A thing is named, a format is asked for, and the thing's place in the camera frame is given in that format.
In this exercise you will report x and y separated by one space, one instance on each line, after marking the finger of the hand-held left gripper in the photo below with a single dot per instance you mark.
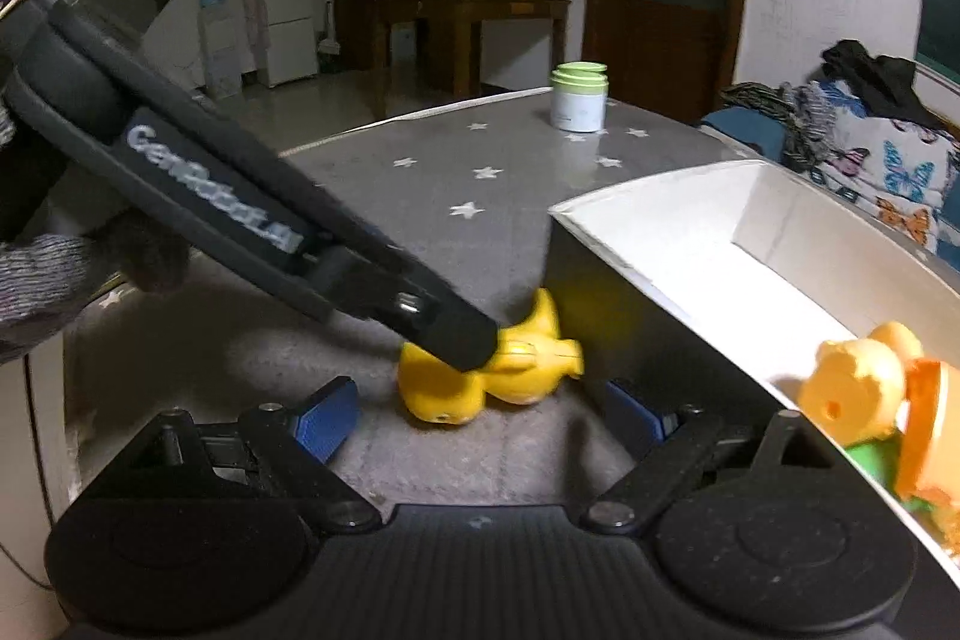
442 329

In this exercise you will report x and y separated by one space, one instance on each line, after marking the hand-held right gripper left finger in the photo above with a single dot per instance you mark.
326 421

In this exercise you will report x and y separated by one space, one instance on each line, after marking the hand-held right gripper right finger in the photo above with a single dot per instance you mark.
634 416

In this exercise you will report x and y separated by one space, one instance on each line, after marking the yellow rubber duck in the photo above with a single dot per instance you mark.
517 370

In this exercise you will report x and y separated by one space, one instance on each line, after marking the grey cardboard box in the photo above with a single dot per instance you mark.
675 265

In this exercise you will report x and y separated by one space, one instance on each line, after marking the light orange toy figure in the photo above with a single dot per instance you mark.
851 385

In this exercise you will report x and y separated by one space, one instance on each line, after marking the green plastic packet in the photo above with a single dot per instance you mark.
881 464

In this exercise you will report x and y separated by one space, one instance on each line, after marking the orange plastic toy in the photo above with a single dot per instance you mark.
934 430

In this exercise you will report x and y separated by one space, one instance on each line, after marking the person's left hand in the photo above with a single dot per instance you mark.
45 295

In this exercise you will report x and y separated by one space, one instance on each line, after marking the white water dispenser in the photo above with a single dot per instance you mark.
220 33

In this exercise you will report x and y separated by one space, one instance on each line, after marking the grey star tablecloth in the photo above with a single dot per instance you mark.
450 175

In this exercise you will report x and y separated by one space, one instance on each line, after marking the white refrigerator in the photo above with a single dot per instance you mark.
285 10

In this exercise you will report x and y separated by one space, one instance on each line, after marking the broom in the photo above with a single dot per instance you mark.
328 40

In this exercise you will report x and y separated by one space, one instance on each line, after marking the white jar with green lid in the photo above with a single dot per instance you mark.
577 100

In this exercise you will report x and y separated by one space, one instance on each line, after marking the blue sofa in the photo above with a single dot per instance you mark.
742 130

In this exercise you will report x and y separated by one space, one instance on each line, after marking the dark wooden side table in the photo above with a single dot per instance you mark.
472 14

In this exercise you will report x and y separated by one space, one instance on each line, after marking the dark striped clothing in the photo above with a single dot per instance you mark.
772 111

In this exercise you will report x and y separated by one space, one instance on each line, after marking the butterfly printed blanket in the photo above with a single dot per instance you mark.
900 168

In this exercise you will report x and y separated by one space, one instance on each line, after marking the black clothes pile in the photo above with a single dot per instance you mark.
877 78

